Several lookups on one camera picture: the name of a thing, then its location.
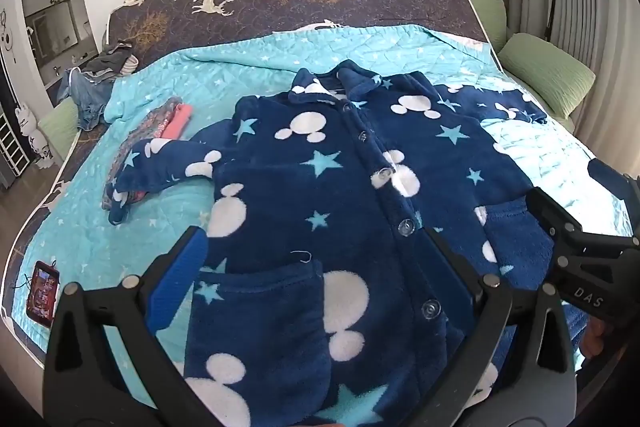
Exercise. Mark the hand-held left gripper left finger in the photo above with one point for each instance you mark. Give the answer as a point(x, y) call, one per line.
point(180, 267)

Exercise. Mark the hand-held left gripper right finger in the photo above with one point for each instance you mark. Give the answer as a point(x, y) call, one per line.
point(460, 267)

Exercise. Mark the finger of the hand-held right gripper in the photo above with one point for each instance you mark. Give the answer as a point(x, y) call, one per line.
point(612, 182)
point(552, 219)

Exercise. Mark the navy fleece star-print jacket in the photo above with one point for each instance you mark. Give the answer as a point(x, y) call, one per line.
point(310, 207)

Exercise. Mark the grey clothes pile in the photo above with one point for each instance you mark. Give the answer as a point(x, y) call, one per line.
point(112, 59)

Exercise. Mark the person's right hand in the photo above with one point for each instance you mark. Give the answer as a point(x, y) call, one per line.
point(595, 338)

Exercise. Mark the large green pillow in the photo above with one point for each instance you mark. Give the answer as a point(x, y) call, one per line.
point(547, 69)

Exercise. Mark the red-cased phone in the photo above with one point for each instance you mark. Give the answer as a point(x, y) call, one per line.
point(42, 292)

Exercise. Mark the folded pink garment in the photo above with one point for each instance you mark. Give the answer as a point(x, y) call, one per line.
point(176, 122)

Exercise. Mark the folded floral garment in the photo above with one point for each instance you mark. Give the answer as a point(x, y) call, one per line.
point(150, 122)

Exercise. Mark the green seat cushion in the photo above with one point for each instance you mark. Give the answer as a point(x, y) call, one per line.
point(57, 132)

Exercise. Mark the blue jeans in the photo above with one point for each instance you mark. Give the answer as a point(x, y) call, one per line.
point(90, 99)

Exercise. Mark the white shoe rack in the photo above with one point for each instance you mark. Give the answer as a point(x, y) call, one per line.
point(12, 147)

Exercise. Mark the small green pillow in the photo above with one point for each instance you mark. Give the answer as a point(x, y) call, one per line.
point(487, 14)

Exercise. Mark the light blue star quilt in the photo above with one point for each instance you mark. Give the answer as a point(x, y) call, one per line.
point(240, 57)

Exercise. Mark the white arched mirror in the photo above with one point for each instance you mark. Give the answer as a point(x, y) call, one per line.
point(55, 7)

